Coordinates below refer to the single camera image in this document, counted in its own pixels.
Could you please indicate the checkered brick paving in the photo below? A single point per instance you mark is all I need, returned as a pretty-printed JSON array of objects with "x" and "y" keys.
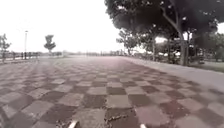
[{"x": 106, "y": 90}]

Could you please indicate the row of trees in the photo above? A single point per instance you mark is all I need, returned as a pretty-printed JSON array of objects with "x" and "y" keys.
[{"x": 133, "y": 40}]

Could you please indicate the small tree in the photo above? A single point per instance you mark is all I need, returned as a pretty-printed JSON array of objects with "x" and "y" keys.
[
  {"x": 3, "y": 45},
  {"x": 49, "y": 43}
]

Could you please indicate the robot's own part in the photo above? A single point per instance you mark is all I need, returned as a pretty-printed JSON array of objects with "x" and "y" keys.
[
  {"x": 143, "y": 126},
  {"x": 72, "y": 125}
]

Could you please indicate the large dark tree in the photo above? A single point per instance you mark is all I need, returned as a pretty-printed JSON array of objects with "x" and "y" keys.
[{"x": 182, "y": 46}]

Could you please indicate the grey paved strip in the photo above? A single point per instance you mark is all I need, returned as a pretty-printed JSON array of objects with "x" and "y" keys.
[{"x": 200, "y": 75}]

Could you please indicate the lamp pole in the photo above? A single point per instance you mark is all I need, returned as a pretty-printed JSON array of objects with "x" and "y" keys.
[{"x": 25, "y": 43}]

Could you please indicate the low fence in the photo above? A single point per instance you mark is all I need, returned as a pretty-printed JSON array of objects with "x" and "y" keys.
[{"x": 20, "y": 55}]

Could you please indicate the grass strip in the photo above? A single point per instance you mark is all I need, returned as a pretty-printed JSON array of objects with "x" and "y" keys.
[{"x": 213, "y": 66}]

